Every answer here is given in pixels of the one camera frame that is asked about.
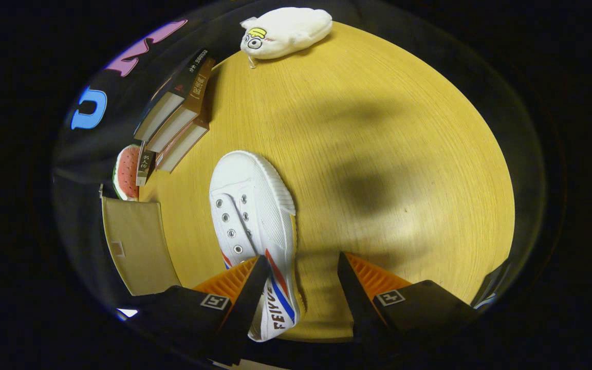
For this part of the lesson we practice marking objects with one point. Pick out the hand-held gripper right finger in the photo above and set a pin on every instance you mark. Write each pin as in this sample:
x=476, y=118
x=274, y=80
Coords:
x=360, y=303

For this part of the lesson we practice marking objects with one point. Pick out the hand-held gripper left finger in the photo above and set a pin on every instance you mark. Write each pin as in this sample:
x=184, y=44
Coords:
x=244, y=313

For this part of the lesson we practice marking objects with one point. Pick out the white canvas shoe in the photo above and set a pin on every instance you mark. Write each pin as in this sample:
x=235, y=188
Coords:
x=255, y=205

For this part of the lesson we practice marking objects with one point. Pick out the beige fabric storage box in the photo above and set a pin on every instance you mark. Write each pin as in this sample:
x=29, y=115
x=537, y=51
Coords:
x=136, y=241

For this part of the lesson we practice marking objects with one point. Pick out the white portrait cover book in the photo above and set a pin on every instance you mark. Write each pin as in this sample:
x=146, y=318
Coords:
x=145, y=164

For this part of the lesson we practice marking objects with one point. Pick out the brown cover book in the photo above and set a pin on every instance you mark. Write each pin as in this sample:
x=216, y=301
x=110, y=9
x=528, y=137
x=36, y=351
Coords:
x=185, y=144
x=180, y=121

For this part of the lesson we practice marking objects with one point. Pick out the watermelon slice toy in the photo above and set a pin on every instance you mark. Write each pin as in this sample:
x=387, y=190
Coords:
x=127, y=172

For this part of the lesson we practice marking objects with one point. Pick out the black cover book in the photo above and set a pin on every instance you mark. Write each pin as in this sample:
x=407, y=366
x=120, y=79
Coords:
x=160, y=110

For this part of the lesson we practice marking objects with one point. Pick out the white plush face pouch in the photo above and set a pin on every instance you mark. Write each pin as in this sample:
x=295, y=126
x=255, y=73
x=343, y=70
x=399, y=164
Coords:
x=291, y=31

